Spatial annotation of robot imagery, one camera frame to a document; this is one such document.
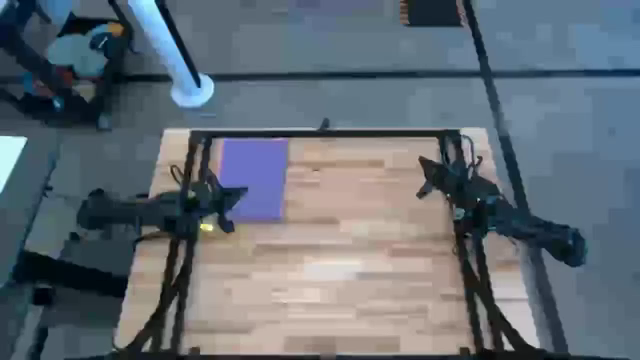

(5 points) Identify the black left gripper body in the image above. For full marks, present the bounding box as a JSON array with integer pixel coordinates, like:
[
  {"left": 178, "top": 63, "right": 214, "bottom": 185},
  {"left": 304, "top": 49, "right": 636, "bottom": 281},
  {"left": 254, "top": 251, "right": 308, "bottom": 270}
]
[{"left": 192, "top": 173, "right": 236, "bottom": 234}]

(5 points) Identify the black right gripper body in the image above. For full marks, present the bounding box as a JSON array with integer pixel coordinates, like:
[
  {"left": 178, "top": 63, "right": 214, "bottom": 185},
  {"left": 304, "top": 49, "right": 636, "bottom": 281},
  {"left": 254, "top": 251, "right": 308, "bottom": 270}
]
[{"left": 434, "top": 167, "right": 484, "bottom": 214}]

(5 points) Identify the purple paper sheet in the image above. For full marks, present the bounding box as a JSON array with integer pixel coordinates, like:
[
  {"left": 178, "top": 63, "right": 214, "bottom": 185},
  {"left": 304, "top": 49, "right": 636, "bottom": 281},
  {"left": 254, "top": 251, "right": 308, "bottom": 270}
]
[{"left": 218, "top": 138, "right": 290, "bottom": 224}]

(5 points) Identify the white and black pole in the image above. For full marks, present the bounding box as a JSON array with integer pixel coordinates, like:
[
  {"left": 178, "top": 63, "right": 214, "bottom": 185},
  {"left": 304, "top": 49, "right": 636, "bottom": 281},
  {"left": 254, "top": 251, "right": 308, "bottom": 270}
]
[{"left": 124, "top": 0, "right": 216, "bottom": 109}]

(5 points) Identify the black wheeled cart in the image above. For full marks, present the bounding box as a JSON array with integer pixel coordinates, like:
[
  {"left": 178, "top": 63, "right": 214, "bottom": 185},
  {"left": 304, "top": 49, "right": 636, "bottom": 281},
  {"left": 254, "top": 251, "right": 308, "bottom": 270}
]
[{"left": 0, "top": 0, "right": 137, "bottom": 132}]

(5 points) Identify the black mat with orange edge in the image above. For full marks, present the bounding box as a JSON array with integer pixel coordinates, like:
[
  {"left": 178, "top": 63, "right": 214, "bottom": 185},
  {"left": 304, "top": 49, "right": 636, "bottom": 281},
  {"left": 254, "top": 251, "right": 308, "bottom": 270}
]
[{"left": 398, "top": 0, "right": 470, "bottom": 28}]

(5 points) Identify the grey desk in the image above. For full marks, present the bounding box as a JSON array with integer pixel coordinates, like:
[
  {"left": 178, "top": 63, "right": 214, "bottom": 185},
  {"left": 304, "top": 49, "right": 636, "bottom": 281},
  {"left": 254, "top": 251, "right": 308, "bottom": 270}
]
[{"left": 0, "top": 130, "right": 65, "bottom": 291}]

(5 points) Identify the pale green plate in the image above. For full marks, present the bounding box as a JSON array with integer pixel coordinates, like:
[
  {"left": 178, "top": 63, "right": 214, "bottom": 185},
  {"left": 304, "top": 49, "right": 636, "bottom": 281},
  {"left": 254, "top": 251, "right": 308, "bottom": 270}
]
[{"left": 74, "top": 48, "right": 110, "bottom": 80}]

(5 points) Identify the dark teal plate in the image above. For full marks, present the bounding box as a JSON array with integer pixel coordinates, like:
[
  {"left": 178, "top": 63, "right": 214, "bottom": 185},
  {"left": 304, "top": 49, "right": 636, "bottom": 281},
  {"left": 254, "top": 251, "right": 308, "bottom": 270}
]
[{"left": 88, "top": 27, "right": 124, "bottom": 60}]

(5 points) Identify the white board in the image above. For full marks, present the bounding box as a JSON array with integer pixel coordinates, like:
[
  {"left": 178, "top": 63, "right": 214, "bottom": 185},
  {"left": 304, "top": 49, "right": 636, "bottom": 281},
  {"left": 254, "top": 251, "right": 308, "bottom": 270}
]
[{"left": 0, "top": 135, "right": 28, "bottom": 195}]

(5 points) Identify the pale blue plate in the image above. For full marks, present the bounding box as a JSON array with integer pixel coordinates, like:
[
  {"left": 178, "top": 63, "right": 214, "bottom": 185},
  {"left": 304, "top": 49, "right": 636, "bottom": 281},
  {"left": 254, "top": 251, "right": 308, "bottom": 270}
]
[{"left": 46, "top": 33, "right": 92, "bottom": 71}]

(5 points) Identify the black metal table frame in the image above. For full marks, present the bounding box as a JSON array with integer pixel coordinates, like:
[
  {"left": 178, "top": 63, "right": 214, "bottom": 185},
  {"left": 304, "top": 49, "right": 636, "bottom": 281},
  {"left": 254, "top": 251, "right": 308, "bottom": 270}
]
[{"left": 117, "top": 128, "right": 544, "bottom": 359}]

